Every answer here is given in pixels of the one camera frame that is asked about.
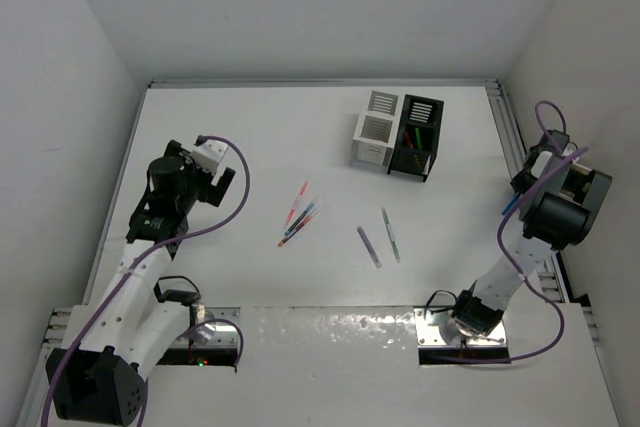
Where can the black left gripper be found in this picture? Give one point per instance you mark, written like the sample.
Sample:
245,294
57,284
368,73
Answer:
214,191

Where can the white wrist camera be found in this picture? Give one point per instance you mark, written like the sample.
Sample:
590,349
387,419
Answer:
545,160
208,154

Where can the green pencil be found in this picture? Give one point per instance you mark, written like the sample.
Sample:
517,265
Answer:
418,138

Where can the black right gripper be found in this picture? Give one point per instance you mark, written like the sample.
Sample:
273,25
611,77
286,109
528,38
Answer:
519,183

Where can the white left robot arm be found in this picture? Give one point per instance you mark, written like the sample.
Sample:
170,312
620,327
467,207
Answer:
102,376

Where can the dark blue red pen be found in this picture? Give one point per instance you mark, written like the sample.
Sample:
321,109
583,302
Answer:
299,227

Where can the light blue pencil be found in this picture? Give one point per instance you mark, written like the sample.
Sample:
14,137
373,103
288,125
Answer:
510,205

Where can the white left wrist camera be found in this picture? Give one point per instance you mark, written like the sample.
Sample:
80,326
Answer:
208,154

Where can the black slotted container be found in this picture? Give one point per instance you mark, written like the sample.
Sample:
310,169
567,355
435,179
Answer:
426,114

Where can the red clear pen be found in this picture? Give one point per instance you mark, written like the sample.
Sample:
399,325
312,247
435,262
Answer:
295,204

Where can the white green pen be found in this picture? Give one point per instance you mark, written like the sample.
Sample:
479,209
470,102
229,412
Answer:
391,235

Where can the blue clear pen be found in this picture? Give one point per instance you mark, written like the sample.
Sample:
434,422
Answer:
302,216

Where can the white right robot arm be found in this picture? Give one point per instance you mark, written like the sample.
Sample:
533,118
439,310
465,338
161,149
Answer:
559,202

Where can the white slotted container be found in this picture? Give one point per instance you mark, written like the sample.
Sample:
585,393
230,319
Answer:
375,134

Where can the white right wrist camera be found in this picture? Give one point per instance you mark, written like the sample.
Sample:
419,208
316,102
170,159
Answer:
545,160

